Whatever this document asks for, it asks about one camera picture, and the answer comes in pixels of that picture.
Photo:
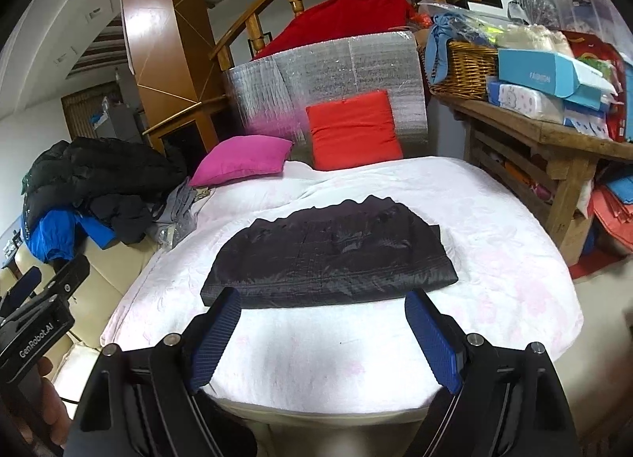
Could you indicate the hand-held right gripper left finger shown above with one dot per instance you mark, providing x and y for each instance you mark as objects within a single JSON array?
[{"x": 217, "y": 338}]

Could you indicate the silver foil panel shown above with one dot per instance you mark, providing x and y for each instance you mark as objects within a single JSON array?
[{"x": 316, "y": 71}]

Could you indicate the person's left hand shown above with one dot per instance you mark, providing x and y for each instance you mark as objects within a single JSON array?
[{"x": 57, "y": 412}]

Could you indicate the red printed packet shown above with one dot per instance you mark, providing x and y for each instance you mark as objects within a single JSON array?
[{"x": 593, "y": 56}]

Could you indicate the light blue cardboard box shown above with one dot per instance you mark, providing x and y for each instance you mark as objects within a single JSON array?
[{"x": 534, "y": 74}]

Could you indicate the blue cloth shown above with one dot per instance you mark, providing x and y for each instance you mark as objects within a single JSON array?
[{"x": 440, "y": 37}]

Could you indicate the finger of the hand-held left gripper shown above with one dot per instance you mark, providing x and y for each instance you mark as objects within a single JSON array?
[
  {"x": 71, "y": 274},
  {"x": 24, "y": 281}
]

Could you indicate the red pillow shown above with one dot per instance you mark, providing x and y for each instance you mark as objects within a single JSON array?
[{"x": 353, "y": 133}]

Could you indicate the pile of black coats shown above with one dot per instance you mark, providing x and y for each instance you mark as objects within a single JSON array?
[{"x": 99, "y": 170}]

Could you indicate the cream fabric bundle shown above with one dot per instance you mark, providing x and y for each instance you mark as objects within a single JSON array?
[{"x": 529, "y": 39}]

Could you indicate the grey garment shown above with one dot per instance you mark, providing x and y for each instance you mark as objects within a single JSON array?
[{"x": 178, "y": 210}]

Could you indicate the wooden pillar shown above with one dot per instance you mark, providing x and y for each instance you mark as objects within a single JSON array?
[{"x": 163, "y": 32}]

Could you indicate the wicker basket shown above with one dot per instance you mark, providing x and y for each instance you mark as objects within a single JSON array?
[{"x": 465, "y": 71}]

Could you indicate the red cloth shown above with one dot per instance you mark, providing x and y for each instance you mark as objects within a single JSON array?
[{"x": 346, "y": 12}]

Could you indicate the blue jacket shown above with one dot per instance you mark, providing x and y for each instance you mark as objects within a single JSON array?
[{"x": 54, "y": 234}]

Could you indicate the pink pillow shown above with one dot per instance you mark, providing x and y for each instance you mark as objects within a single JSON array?
[{"x": 242, "y": 160}]

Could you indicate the cream leather sofa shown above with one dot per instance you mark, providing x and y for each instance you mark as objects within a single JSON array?
[{"x": 99, "y": 284}]

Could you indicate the patterned tissue pack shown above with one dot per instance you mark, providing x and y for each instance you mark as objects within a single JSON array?
[{"x": 524, "y": 101}]

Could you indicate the black puffer jacket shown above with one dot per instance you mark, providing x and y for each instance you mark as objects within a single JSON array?
[{"x": 336, "y": 259}]

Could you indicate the white blanket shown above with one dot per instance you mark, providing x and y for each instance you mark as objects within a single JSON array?
[{"x": 321, "y": 353}]

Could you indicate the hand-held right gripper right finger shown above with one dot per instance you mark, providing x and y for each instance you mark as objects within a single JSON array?
[{"x": 435, "y": 343}]

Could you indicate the coral red bag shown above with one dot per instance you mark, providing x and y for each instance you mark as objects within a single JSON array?
[{"x": 613, "y": 215}]

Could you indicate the wooden table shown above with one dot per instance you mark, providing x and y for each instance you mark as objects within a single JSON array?
[{"x": 544, "y": 133}]

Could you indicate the clear plastic bag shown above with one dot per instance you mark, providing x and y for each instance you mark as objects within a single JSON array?
[{"x": 536, "y": 7}]

